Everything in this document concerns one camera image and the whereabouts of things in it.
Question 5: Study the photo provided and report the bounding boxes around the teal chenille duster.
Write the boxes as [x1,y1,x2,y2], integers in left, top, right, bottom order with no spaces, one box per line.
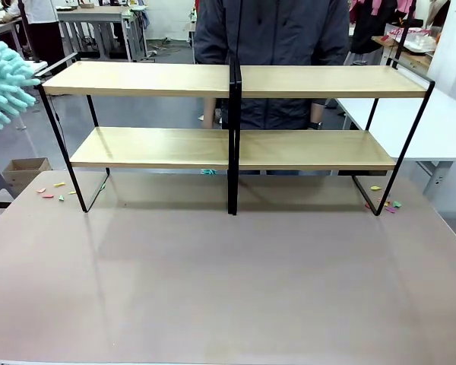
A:
[0,33,42,144]

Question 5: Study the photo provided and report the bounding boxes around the person in grey jacket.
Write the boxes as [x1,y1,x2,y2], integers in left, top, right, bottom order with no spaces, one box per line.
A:
[193,0,351,131]

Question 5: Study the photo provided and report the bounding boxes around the grey workbench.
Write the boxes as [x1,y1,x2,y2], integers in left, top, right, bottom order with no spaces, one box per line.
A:
[56,5,147,62]

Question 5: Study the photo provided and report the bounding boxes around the hanging black garment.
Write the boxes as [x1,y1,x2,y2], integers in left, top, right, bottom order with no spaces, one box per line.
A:
[350,0,399,55]

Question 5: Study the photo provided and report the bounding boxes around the cardboard box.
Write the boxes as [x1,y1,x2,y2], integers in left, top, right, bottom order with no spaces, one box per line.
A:
[2,157,52,197]

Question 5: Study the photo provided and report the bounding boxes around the bystander in white shirt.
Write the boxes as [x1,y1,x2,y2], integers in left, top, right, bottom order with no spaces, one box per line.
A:
[2,0,66,66]

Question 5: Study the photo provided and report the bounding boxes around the black stand pole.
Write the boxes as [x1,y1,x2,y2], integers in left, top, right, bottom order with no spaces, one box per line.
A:
[17,0,41,64]
[391,0,418,70]

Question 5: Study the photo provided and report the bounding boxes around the white table with drawer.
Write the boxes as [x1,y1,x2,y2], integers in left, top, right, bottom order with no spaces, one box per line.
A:
[334,89,456,218]

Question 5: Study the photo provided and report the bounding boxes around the wooden workbench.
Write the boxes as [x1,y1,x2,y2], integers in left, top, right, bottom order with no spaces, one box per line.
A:
[371,24,444,70]

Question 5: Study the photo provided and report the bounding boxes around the wooden shelf unit black frame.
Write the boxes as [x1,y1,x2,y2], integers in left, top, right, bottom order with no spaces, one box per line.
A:
[230,56,436,217]
[35,52,241,216]

